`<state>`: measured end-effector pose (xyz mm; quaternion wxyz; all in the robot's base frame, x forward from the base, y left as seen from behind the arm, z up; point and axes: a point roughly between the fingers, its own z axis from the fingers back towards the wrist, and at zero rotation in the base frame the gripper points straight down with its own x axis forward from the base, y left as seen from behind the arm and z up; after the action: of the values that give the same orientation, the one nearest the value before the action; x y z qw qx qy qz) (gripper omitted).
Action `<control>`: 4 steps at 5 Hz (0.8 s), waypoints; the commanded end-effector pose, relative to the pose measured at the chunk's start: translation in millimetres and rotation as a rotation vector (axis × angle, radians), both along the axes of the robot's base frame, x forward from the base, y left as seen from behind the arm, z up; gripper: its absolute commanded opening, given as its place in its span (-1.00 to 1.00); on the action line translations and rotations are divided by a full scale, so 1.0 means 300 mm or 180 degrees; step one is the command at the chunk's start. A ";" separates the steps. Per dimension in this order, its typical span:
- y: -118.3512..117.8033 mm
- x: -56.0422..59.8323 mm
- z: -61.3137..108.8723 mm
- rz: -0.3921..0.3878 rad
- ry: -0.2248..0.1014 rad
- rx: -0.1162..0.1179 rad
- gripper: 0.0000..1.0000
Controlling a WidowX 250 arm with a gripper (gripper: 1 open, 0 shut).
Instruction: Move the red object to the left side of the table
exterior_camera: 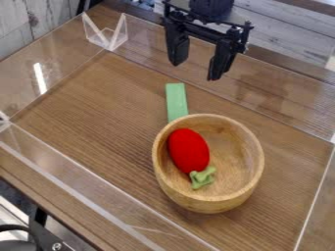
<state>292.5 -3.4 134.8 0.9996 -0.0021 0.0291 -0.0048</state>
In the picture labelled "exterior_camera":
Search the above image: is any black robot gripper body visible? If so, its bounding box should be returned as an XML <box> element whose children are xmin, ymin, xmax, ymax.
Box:
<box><xmin>163</xmin><ymin>0</ymin><xmax>254</xmax><ymax>53</ymax></box>

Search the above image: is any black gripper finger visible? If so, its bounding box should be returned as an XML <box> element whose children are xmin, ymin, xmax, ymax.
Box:
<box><xmin>207</xmin><ymin>39</ymin><xmax>235</xmax><ymax>80</ymax></box>
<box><xmin>165</xmin><ymin>20</ymin><xmax>190</xmax><ymax>66</ymax></box>

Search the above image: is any red plush strawberry toy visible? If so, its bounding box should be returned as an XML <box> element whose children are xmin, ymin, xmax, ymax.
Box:
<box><xmin>167</xmin><ymin>128</ymin><xmax>216</xmax><ymax>190</ymax></box>

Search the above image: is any green rectangular block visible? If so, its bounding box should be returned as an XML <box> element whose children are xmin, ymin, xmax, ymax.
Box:
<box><xmin>165</xmin><ymin>83</ymin><xmax>188</xmax><ymax>122</ymax></box>

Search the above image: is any wooden bowl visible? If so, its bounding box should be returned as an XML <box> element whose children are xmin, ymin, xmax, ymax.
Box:
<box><xmin>152</xmin><ymin>114</ymin><xmax>264</xmax><ymax>214</ymax></box>

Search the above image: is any clear acrylic table barrier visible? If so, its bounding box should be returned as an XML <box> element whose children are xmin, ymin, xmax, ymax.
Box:
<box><xmin>0</xmin><ymin>112</ymin><xmax>219</xmax><ymax>251</ymax></box>

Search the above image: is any black table clamp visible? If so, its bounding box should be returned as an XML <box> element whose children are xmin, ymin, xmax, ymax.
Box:
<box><xmin>0</xmin><ymin>209</ymin><xmax>77</xmax><ymax>251</ymax></box>

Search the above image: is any clear acrylic corner bracket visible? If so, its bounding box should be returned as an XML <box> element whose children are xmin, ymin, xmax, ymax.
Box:
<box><xmin>81</xmin><ymin>13</ymin><xmax>128</xmax><ymax>52</ymax></box>

